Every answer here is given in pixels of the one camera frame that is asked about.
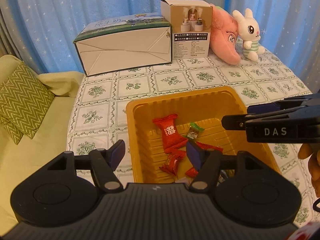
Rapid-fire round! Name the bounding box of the red snack packet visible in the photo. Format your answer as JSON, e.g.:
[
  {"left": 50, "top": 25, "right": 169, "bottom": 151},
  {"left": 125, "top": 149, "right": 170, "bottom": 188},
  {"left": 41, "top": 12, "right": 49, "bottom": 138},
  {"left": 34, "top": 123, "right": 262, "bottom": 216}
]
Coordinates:
[
  {"left": 152, "top": 114, "right": 190, "bottom": 153},
  {"left": 195, "top": 141, "right": 224, "bottom": 153}
]

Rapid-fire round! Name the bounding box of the red patterned clothing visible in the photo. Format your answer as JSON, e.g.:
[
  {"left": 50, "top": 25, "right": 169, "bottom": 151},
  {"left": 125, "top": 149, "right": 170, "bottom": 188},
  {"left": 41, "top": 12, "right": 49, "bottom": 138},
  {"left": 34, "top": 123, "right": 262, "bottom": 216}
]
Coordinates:
[{"left": 285, "top": 221, "right": 320, "bottom": 240}]

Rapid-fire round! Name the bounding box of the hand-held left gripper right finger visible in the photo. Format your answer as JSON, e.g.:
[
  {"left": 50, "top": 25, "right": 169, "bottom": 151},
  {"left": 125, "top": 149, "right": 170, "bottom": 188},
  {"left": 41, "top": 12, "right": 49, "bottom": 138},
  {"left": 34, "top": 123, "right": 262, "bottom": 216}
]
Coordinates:
[{"left": 185, "top": 139, "right": 273, "bottom": 193}]

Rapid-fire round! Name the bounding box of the black snack packet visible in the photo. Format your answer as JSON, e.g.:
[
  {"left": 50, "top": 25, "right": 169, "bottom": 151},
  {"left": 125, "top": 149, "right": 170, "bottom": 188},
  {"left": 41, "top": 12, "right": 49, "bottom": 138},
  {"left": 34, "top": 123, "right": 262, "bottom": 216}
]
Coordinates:
[{"left": 218, "top": 169, "right": 237, "bottom": 183}]

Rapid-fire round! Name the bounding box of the white long cardboard box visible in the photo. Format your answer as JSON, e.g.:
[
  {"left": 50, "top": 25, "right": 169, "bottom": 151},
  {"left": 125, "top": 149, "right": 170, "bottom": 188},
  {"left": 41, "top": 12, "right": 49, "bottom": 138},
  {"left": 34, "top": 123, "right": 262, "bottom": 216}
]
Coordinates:
[{"left": 73, "top": 13, "right": 173, "bottom": 77}]

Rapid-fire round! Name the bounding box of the white rabbit plush toy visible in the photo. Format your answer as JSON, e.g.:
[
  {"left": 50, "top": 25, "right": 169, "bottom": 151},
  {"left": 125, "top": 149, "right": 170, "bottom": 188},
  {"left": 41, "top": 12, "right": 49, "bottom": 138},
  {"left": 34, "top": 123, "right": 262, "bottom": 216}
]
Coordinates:
[{"left": 232, "top": 8, "right": 267, "bottom": 61}]

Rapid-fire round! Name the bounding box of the green zigzag cushion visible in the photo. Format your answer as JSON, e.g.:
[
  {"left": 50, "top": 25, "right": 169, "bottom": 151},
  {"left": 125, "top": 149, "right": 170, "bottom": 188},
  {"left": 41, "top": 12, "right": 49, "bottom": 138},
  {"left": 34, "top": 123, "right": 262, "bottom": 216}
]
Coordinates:
[{"left": 0, "top": 61, "right": 56, "bottom": 145}]

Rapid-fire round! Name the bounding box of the pink plush toy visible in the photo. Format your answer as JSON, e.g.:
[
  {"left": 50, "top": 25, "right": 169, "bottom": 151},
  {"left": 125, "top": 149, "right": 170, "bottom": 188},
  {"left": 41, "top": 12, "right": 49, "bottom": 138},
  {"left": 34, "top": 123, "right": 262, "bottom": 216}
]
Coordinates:
[{"left": 209, "top": 4, "right": 242, "bottom": 65}]

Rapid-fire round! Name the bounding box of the green red candy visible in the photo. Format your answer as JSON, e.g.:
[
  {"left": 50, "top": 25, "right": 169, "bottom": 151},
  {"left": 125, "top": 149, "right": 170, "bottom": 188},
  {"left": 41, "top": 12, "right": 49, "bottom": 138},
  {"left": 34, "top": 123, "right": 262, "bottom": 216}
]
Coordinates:
[{"left": 182, "top": 122, "right": 205, "bottom": 140}]

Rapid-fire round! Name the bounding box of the person's right hand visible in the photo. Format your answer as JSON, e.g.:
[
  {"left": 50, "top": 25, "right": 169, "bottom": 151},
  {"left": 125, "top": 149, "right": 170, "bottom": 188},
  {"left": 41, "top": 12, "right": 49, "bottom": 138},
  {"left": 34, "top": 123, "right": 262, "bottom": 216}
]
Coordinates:
[{"left": 297, "top": 143, "right": 320, "bottom": 198}]

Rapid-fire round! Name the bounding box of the orange plastic tray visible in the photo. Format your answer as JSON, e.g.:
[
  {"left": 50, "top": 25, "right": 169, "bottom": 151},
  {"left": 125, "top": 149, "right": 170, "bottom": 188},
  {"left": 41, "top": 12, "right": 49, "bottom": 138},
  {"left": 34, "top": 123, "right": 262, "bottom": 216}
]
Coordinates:
[{"left": 126, "top": 85, "right": 282, "bottom": 184}]

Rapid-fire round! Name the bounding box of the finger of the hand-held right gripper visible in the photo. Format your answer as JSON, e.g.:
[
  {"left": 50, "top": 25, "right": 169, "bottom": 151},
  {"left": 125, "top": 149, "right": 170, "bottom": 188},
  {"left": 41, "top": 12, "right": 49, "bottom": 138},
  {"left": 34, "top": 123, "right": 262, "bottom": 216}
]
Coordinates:
[
  {"left": 247, "top": 94, "right": 320, "bottom": 115},
  {"left": 221, "top": 106, "right": 320, "bottom": 130}
]

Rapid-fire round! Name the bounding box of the small product box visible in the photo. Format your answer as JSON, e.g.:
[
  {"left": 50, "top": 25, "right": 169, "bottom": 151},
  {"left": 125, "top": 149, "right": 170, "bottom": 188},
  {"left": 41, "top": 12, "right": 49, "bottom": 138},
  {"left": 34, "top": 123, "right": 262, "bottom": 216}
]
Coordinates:
[{"left": 160, "top": 0, "right": 213, "bottom": 60}]

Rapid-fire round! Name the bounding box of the blue star curtain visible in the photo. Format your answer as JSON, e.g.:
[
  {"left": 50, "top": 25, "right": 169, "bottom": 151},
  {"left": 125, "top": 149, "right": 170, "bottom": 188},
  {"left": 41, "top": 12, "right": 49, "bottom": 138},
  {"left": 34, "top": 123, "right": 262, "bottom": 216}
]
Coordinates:
[{"left": 0, "top": 0, "right": 320, "bottom": 98}]

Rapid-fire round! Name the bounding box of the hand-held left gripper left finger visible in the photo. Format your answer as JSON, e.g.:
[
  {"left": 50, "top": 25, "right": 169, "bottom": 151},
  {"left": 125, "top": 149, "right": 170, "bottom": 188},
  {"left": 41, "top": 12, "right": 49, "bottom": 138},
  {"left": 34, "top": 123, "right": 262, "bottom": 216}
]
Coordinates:
[{"left": 46, "top": 139, "right": 126, "bottom": 193}]

